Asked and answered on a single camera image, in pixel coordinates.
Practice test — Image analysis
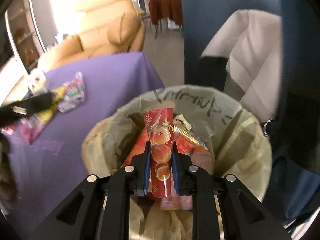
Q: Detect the yellow plastic bin bag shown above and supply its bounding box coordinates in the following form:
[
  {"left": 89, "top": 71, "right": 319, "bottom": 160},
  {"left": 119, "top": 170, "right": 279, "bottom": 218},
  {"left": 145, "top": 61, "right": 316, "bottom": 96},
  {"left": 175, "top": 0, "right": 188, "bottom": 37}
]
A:
[{"left": 84, "top": 85, "right": 273, "bottom": 240}]

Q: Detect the yellow snack packet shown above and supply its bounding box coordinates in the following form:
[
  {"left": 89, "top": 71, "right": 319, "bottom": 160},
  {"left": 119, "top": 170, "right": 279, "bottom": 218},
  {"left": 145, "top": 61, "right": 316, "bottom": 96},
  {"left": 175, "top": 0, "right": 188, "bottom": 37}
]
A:
[{"left": 30, "top": 86, "right": 66, "bottom": 130}]

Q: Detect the orange plastic bag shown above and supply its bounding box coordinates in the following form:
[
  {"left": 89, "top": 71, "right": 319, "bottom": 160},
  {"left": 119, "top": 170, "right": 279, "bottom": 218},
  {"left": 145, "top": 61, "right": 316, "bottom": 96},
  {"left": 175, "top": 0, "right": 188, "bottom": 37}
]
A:
[{"left": 189, "top": 146, "right": 215, "bottom": 177}]

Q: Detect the blue partition cloth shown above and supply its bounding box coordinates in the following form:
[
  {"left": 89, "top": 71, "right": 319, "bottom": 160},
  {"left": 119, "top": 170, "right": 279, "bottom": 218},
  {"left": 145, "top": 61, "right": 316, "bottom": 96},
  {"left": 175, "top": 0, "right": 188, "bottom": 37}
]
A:
[{"left": 179, "top": 0, "right": 285, "bottom": 93}]

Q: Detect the red and yellow noodle packet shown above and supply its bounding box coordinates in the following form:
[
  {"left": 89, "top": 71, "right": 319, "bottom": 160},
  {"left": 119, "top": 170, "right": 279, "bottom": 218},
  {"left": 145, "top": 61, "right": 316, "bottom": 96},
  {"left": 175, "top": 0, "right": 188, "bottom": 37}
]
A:
[{"left": 173, "top": 114, "right": 208, "bottom": 155}]

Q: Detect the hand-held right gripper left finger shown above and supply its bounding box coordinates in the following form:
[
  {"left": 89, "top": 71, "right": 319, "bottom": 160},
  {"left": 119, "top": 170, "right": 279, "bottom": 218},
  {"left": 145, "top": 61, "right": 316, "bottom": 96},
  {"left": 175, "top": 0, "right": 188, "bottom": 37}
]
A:
[{"left": 29, "top": 141, "right": 152, "bottom": 240}]

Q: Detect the yellow leather armchair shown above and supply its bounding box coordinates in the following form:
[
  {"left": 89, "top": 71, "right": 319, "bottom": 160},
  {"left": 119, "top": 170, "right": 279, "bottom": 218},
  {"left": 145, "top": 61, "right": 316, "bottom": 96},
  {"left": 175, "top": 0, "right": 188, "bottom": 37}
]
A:
[{"left": 37, "top": 0, "right": 147, "bottom": 70}]

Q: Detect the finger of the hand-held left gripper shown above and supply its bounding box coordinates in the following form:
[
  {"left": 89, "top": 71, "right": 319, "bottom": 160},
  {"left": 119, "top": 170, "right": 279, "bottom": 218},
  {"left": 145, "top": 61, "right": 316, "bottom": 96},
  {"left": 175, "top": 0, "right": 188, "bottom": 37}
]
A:
[{"left": 0, "top": 92, "right": 54, "bottom": 128}]

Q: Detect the pink cartoon wrapper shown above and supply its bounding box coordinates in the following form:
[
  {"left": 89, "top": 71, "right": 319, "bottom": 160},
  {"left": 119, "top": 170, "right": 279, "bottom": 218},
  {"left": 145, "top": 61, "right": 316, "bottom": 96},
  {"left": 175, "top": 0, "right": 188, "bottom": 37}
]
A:
[{"left": 57, "top": 72, "right": 87, "bottom": 113}]

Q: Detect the table with red cloth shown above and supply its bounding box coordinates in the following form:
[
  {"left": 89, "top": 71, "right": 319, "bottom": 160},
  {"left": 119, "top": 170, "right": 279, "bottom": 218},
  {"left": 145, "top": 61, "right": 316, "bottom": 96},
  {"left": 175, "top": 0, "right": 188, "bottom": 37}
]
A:
[{"left": 149, "top": 0, "right": 183, "bottom": 39}]

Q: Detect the red peach print packet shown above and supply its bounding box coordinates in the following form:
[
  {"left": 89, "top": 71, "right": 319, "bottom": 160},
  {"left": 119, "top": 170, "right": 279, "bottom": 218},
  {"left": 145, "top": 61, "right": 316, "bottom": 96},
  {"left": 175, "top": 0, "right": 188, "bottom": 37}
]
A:
[{"left": 144, "top": 108, "right": 175, "bottom": 198}]

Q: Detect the pink zigzag edge wrapper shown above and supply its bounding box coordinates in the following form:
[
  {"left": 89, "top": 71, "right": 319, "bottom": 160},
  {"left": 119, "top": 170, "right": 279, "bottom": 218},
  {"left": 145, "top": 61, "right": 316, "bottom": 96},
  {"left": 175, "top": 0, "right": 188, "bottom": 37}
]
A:
[{"left": 1, "top": 116, "right": 47, "bottom": 145}]

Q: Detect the glass door shelf cabinet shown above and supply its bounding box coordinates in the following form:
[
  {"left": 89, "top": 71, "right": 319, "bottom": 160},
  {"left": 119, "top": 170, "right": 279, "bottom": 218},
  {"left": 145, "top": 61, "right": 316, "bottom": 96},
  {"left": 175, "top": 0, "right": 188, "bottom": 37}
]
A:
[{"left": 5, "top": 0, "right": 48, "bottom": 73}]

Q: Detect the beige cloth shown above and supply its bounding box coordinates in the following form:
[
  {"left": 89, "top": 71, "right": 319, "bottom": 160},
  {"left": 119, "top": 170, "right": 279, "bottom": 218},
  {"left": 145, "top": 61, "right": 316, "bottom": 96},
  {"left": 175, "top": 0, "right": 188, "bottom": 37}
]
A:
[{"left": 201, "top": 9, "right": 284, "bottom": 123}]

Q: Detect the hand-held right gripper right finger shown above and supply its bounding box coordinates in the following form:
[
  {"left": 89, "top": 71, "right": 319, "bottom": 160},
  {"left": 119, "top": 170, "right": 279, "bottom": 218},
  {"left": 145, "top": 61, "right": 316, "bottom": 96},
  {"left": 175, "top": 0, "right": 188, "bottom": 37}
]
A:
[{"left": 172, "top": 142, "right": 292, "bottom": 240}]

